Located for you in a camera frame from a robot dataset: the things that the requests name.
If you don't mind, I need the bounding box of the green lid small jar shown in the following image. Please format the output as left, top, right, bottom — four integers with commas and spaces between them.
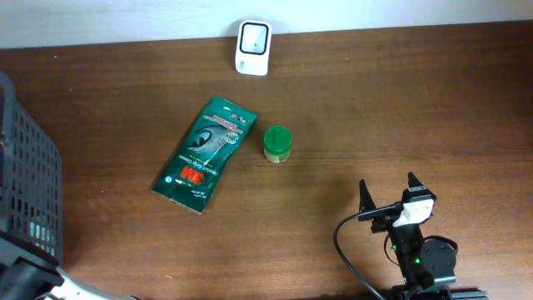
263, 126, 292, 163

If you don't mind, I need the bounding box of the green 3M gloves packet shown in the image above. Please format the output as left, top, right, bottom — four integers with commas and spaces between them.
152, 97, 257, 214

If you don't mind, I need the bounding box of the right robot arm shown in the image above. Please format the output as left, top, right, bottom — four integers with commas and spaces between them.
358, 172, 488, 300

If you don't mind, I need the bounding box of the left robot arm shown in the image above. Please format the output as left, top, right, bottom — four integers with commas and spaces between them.
1, 231, 137, 300

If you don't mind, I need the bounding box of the white barcode scanner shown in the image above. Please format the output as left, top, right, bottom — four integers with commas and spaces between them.
235, 20, 272, 77

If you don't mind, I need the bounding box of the grey plastic mesh basket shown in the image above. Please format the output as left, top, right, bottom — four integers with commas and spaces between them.
1, 72, 63, 261

